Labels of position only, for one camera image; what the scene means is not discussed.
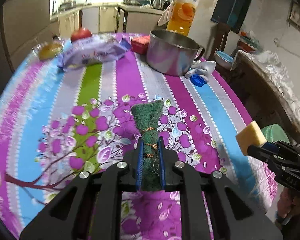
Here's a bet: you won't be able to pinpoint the red apple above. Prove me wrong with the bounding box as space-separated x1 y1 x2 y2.
70 28 92 43

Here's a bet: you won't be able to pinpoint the kitchen counter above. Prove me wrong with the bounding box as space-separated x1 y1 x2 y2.
51 2 165 37

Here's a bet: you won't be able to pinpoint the yellow sponge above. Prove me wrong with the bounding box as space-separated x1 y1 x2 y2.
235 120 267 155

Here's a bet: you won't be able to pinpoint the orange juice bottle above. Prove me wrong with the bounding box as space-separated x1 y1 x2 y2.
166 0 200 37

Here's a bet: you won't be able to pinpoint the purple wet wipes pack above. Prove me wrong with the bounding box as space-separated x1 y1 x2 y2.
56 35 132 71

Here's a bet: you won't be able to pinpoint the dark window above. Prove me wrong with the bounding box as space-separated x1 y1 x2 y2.
211 0 257 34

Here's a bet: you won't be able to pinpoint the dark wooden chair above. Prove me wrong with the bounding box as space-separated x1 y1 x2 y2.
207 22 231 65

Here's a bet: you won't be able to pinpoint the green scouring pad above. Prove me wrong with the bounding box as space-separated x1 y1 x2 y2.
131 99 164 192

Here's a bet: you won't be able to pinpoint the hanging white plastic bag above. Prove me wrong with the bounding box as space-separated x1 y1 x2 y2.
157 4 175 27

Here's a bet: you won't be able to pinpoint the colourful plastic containers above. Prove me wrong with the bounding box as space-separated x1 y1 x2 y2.
239 30 260 50

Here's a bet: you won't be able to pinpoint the red box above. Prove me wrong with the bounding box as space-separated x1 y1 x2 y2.
131 35 151 55

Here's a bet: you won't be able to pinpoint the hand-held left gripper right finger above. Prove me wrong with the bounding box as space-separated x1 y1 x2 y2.
158 137 283 240

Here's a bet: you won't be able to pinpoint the green trash bin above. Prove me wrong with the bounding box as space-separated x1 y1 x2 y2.
261 124 290 144

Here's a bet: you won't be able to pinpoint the blue bottle cap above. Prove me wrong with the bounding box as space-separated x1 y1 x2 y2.
190 74 206 87

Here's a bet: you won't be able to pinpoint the white plastic table cover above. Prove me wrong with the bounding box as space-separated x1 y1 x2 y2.
234 50 300 120

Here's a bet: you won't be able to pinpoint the blue basin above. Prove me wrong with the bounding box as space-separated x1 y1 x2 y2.
215 50 234 65

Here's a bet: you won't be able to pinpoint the person's right hand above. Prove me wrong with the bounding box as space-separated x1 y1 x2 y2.
276 192 300 227

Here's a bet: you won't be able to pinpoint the white glove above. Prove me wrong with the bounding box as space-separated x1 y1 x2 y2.
185 60 217 82

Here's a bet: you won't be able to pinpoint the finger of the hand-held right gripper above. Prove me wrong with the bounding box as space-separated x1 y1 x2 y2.
247 144 284 178
261 141 300 159

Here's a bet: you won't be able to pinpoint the steel kettle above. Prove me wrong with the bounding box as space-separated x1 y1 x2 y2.
151 0 170 10

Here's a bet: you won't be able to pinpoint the wooden side table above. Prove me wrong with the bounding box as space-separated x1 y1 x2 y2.
236 57 300 143

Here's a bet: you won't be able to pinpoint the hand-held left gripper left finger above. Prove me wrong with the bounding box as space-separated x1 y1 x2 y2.
19 138 144 240

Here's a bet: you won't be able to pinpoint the steel pot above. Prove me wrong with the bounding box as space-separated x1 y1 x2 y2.
146 29 205 77

